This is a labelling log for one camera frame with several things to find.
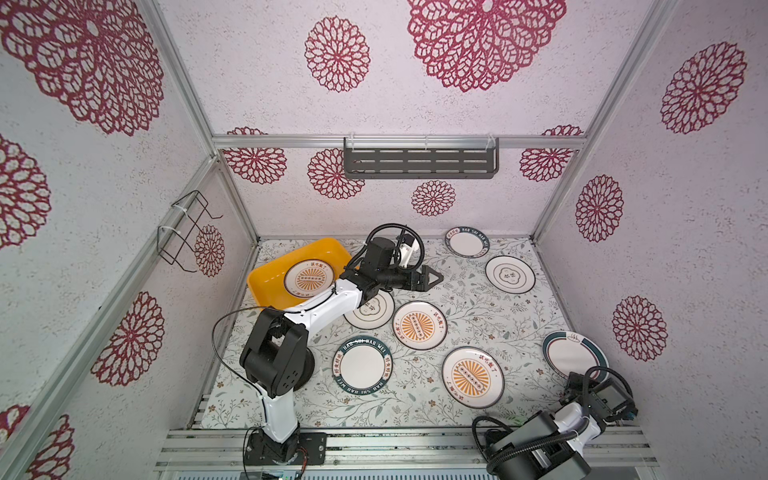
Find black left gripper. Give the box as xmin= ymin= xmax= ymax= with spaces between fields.
xmin=378 ymin=264 xmax=443 ymax=291

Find large orange sunburst plate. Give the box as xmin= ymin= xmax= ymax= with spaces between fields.
xmin=442 ymin=346 xmax=505 ymax=409

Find green-rim red-line plate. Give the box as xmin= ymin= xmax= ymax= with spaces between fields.
xmin=541 ymin=331 xmax=610 ymax=378

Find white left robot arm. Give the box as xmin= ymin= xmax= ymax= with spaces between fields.
xmin=239 ymin=223 xmax=443 ymax=446

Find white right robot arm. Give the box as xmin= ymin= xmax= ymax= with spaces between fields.
xmin=471 ymin=366 xmax=638 ymax=479

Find yellow plastic bin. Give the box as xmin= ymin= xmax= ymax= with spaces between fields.
xmin=247 ymin=238 xmax=351 ymax=310

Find medium orange sunburst plate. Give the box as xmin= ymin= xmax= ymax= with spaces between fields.
xmin=392 ymin=301 xmax=448 ymax=351

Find small green-rim lettered plate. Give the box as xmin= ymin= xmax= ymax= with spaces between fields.
xmin=444 ymin=226 xmax=490 ymax=258

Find large white clover-emblem plate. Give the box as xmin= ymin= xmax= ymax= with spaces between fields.
xmin=343 ymin=290 xmax=396 ymax=330

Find small white clover-emblem plate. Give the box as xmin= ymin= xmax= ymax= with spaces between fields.
xmin=485 ymin=255 xmax=536 ymax=295

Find large green-rim lettered plate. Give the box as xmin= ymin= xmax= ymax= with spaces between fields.
xmin=332 ymin=336 xmax=393 ymax=396

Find black plate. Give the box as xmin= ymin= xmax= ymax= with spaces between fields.
xmin=294 ymin=348 xmax=316 ymax=391

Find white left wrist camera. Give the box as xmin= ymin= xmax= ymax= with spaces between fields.
xmin=397 ymin=243 xmax=419 ymax=270

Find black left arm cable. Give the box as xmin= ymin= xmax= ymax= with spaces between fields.
xmin=211 ymin=223 xmax=427 ymax=415

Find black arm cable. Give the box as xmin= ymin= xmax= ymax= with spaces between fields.
xmin=211 ymin=223 xmax=427 ymax=415
xmin=471 ymin=365 xmax=636 ymax=475

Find grey slotted wall shelf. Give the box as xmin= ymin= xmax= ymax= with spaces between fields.
xmin=342 ymin=138 xmax=500 ymax=180

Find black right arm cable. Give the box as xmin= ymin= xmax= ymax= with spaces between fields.
xmin=471 ymin=365 xmax=636 ymax=475

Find black wire wall rack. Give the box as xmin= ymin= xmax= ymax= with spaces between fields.
xmin=155 ymin=189 xmax=222 ymax=274

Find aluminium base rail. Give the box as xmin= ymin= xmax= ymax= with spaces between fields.
xmin=149 ymin=426 xmax=666 ymax=479

